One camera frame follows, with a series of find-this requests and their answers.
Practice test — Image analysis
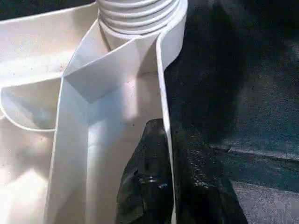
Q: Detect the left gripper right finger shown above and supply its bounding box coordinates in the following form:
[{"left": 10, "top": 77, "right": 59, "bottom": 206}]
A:
[{"left": 171, "top": 131, "right": 249, "bottom": 224}]

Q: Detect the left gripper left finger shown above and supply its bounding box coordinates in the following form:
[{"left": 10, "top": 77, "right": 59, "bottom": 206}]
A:
[{"left": 116, "top": 119, "right": 174, "bottom": 224}]

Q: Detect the white plastic table top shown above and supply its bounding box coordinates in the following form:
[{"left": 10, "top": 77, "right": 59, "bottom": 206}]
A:
[{"left": 0, "top": 0, "right": 188, "bottom": 224}]

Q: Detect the black work mat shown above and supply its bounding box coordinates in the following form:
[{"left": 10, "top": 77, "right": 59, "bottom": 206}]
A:
[{"left": 164, "top": 0, "right": 299, "bottom": 224}]

